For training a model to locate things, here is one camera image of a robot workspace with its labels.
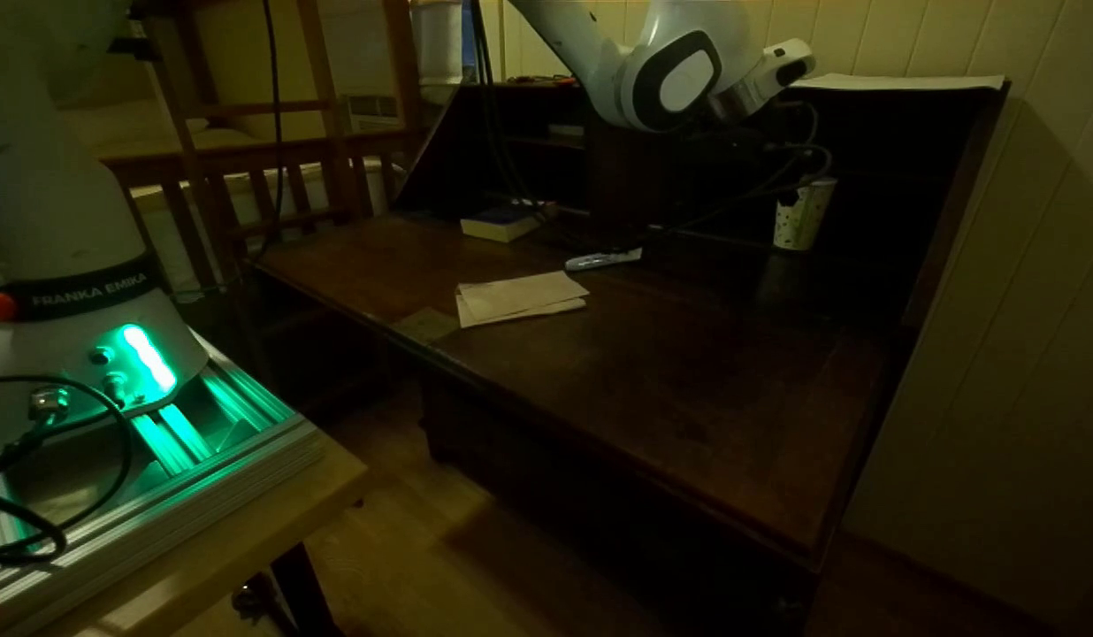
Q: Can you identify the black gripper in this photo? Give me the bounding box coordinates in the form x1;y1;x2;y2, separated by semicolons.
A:
723;102;820;173

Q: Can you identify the white speckled paper cup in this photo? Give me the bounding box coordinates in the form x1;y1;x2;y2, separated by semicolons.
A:
772;176;837;250

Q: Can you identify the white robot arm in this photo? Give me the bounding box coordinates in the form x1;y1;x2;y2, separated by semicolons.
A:
0;0;812;450

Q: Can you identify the white paper on desk top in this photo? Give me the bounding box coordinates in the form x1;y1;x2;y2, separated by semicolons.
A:
793;76;1006;91

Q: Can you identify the dark wooden secretary desk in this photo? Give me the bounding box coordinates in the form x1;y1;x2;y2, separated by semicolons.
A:
262;85;1006;622

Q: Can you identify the white folded paper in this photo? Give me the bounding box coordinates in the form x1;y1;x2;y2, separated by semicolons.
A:
455;269;588;331

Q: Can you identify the light wooden robot table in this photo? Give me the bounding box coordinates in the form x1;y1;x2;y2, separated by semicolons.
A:
44;436;367;637

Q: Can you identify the wooden slatted bed frame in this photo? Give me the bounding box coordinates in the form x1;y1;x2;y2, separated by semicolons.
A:
97;0;417;306

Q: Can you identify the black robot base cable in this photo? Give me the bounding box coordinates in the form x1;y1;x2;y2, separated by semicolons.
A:
0;373;135;569

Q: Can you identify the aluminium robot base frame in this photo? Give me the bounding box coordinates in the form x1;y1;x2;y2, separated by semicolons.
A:
0;325;314;637

